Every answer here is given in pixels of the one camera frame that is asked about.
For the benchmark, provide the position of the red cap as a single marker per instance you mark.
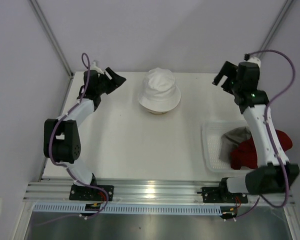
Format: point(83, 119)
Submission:
point(245, 154)

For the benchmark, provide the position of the white plastic basket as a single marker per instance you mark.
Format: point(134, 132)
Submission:
point(212, 132)

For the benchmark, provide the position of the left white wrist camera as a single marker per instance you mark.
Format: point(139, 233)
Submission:
point(94, 67)

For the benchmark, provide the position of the grey bucket hat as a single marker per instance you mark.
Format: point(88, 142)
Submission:
point(231, 140)

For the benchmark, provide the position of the white bucket hat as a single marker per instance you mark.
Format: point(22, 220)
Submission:
point(160, 92)

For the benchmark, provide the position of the beige bucket hat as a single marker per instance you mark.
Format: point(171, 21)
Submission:
point(157, 112)

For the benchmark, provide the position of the left aluminium frame post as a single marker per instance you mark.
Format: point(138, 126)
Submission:
point(43, 21)

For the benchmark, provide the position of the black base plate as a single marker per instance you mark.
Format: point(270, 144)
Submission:
point(215, 195)
point(82, 193)

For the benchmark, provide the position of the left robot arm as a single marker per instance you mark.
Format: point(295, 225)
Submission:
point(62, 144)

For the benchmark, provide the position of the aluminium mounting rail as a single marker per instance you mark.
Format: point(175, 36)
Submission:
point(152, 192)

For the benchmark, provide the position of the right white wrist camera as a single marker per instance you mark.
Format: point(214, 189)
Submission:
point(252, 59)

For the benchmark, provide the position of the aluminium frame post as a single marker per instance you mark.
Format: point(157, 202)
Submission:
point(43, 21)
point(273, 31)

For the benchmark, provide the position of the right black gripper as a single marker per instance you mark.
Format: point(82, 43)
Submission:
point(228, 70)

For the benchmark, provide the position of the white slotted cable duct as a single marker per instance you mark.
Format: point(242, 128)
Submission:
point(141, 209)

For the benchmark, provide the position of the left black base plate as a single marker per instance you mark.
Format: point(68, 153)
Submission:
point(82, 193)

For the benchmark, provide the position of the right aluminium frame post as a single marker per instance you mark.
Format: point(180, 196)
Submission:
point(273, 31)

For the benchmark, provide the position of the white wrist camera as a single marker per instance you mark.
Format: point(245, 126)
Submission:
point(94, 67)
point(252, 59)

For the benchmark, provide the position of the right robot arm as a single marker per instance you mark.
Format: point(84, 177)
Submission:
point(274, 173)

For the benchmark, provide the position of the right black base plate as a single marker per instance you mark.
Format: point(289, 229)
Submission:
point(215, 195)

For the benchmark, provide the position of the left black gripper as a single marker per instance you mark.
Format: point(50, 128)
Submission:
point(117, 81)

